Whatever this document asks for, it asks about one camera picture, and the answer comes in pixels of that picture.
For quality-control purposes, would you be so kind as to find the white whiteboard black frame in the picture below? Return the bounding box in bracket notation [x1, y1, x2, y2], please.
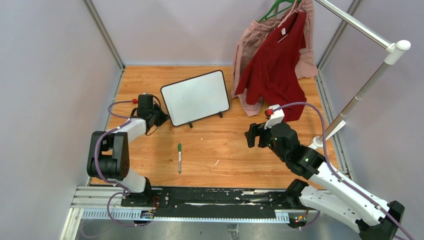
[160, 70, 230, 127]

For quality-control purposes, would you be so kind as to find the green marker pen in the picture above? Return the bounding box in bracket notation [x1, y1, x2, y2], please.
[177, 143, 182, 174]

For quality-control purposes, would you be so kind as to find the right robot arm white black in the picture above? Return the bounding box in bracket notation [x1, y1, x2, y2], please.
[244, 122, 405, 240]

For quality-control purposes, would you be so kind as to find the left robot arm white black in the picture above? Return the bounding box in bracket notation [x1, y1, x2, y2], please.
[86, 93, 170, 208]

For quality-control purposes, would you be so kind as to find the white clothes rack base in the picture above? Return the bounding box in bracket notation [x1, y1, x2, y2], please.
[308, 119, 347, 150]

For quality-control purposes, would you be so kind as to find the red hanging shirt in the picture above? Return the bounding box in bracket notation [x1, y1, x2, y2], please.
[235, 12, 307, 122]

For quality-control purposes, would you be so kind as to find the pink hanging garment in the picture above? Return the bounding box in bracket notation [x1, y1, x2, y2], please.
[230, 0, 318, 117]

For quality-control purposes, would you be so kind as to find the green clothes hanger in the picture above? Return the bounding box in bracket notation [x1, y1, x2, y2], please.
[257, 0, 298, 23]

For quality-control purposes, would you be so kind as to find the silver clothes rack pole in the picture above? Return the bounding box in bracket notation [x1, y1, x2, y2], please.
[321, 0, 421, 149]

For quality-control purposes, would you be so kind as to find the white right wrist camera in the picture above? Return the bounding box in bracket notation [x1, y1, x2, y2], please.
[264, 104, 285, 130]

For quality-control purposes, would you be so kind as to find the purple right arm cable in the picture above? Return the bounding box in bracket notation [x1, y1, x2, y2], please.
[269, 101, 415, 240]

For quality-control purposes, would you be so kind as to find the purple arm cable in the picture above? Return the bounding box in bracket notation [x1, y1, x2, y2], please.
[269, 101, 415, 240]
[94, 98, 152, 228]

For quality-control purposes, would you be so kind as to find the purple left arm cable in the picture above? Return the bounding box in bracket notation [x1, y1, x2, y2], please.
[94, 98, 152, 228]

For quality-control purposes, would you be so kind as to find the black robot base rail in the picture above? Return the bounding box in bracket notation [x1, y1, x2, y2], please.
[71, 185, 332, 224]

